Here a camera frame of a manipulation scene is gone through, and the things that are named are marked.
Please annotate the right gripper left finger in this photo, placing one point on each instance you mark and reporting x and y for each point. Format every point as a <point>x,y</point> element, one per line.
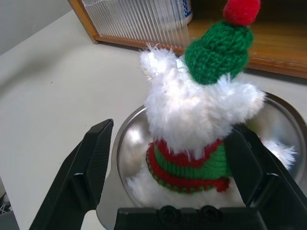
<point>81,172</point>

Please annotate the ribbed clear sliding door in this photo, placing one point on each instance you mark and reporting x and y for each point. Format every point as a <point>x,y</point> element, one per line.
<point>132,21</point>

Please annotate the stainless steel bowl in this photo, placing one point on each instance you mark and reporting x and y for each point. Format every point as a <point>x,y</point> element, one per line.
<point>134,134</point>

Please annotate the white bottle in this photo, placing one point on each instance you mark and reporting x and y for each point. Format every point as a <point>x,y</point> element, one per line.
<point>189,10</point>

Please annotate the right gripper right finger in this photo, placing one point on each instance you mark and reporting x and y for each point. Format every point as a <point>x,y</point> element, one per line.
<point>268,182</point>

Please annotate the wooden cabinet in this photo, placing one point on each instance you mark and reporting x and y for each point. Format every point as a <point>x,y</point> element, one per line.
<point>275,48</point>

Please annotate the white plush toy knit hat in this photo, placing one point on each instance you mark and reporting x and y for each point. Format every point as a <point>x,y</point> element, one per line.
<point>192,107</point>

